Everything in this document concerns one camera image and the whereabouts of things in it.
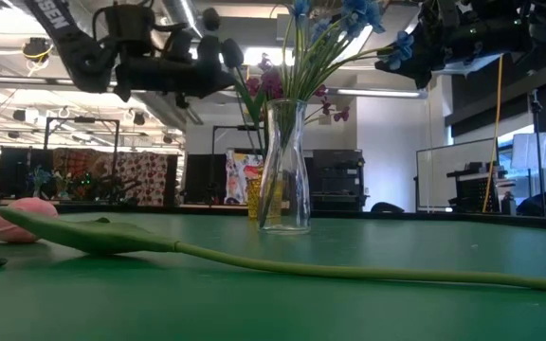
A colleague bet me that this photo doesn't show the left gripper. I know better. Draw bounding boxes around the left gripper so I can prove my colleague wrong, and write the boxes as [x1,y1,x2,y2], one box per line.
[114,6,237,110]

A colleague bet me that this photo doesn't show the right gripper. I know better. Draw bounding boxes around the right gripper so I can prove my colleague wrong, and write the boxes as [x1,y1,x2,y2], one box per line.
[374,0,533,91]

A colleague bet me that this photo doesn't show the pink artificial tulip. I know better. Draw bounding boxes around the pink artificial tulip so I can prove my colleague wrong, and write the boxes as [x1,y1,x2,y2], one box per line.
[0,197,546,291]

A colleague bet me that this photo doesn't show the clear glass vase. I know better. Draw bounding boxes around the clear glass vase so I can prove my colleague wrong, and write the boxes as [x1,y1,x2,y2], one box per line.
[256,98,312,234]

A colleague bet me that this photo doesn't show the yellow glass vase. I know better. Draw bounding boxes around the yellow glass vase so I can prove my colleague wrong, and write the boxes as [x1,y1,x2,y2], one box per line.
[246,165,283,220]

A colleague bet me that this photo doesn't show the long ceiling light strip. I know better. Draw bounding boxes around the long ceiling light strip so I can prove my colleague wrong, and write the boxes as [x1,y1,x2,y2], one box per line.
[234,81,428,99]

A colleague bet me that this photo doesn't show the bright ceiling light panel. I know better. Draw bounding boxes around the bright ceiling light panel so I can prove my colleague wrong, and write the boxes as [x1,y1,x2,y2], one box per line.
[242,43,350,68]

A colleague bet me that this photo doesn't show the colourful floral cloth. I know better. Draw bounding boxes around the colourful floral cloth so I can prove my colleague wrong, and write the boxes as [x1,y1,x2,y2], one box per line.
[224,150,267,206]

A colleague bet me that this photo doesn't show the white whiteboard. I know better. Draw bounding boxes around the white whiteboard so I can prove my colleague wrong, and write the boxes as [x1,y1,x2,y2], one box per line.
[414,136,500,212]

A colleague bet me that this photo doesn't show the white red dotted cloth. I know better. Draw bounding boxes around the white red dotted cloth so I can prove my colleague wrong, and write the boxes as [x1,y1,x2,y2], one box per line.
[103,151,170,207]

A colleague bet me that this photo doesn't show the black equipment rack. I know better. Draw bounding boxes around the black equipment rack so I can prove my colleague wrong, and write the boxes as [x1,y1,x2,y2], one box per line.
[446,160,502,214]

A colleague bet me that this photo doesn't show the black cabinet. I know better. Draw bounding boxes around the black cabinet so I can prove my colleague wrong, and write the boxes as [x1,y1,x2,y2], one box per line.
[311,148,368,212]

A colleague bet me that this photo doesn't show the black stand with white panel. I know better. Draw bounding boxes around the black stand with white panel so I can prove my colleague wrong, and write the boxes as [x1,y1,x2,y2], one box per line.
[512,89,546,217]

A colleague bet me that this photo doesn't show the orange mandala cloth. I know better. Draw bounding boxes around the orange mandala cloth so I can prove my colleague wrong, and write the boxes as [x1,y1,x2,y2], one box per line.
[52,148,106,200]

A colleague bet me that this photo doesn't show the green table mat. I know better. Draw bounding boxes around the green table mat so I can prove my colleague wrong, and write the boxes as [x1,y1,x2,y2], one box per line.
[0,211,546,341]

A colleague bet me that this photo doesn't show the large silver box duct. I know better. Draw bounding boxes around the large silver box duct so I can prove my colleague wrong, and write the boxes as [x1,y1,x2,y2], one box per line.
[438,49,546,77]

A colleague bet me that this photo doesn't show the black background rig frame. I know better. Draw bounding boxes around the black background rig frame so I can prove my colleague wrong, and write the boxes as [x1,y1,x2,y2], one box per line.
[210,124,269,205]
[43,117,121,205]

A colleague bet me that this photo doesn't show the yellow hanging cable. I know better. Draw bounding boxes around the yellow hanging cable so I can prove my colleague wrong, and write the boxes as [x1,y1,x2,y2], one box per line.
[481,52,504,214]

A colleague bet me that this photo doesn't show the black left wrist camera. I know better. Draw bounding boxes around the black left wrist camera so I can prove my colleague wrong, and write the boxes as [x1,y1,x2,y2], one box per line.
[93,3,156,49]

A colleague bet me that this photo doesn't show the black ceiling dome camera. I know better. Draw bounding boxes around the black ceiling dome camera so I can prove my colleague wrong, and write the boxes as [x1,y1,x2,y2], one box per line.
[21,36,56,77]

